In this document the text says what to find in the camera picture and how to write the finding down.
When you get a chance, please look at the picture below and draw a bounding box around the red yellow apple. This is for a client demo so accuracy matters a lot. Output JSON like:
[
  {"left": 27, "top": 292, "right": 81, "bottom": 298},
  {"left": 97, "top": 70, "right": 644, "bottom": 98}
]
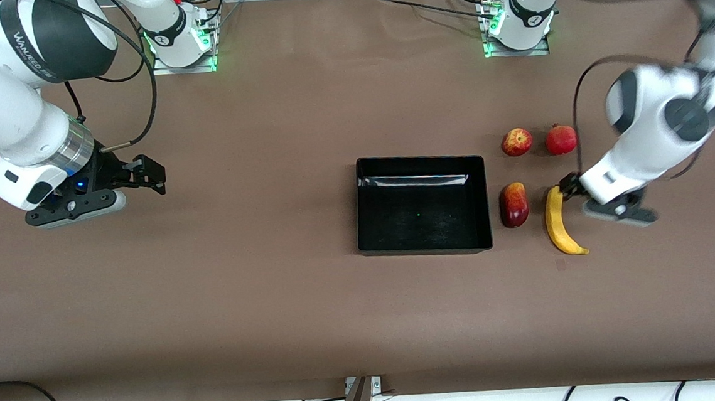
[{"left": 500, "top": 127, "right": 534, "bottom": 158}]

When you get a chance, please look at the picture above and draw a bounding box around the black rectangular plastic tray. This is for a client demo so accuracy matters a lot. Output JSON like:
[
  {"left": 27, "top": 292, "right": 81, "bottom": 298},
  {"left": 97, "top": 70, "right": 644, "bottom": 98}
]
[{"left": 351, "top": 149, "right": 494, "bottom": 263}]

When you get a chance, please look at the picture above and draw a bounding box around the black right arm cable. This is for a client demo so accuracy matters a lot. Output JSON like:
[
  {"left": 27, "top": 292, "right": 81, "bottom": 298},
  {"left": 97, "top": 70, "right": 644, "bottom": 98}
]
[{"left": 57, "top": 0, "right": 163, "bottom": 152}]

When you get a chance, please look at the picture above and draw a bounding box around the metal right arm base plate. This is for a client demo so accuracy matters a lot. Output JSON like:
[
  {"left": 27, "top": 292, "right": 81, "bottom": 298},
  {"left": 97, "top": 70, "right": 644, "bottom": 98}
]
[{"left": 151, "top": 43, "right": 220, "bottom": 77}]

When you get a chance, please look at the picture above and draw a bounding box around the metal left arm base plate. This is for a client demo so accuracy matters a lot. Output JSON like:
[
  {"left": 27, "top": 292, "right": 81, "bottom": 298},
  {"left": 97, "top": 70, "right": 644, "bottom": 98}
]
[{"left": 482, "top": 29, "right": 551, "bottom": 60}]

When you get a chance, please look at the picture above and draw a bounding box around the yellow banana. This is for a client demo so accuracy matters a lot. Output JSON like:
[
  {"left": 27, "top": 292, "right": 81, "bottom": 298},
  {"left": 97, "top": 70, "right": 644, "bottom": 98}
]
[{"left": 543, "top": 183, "right": 590, "bottom": 258}]

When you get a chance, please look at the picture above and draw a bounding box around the silver metal bracket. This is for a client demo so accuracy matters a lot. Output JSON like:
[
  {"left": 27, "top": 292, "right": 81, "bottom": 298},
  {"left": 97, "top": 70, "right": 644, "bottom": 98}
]
[{"left": 343, "top": 375, "right": 384, "bottom": 397}]

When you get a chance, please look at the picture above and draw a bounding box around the black cable on table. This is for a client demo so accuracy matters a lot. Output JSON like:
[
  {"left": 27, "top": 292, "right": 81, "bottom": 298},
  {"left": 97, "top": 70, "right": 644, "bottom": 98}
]
[{"left": 381, "top": 0, "right": 498, "bottom": 27}]

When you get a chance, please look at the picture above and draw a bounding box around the red yellow mango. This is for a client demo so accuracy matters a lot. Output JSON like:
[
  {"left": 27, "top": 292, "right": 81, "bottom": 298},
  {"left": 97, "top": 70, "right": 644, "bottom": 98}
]
[{"left": 498, "top": 181, "right": 531, "bottom": 230}]

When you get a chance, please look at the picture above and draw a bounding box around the red pomegranate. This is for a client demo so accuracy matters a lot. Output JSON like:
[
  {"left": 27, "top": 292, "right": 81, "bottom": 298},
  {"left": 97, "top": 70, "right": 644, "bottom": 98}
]
[{"left": 544, "top": 122, "right": 580, "bottom": 157}]

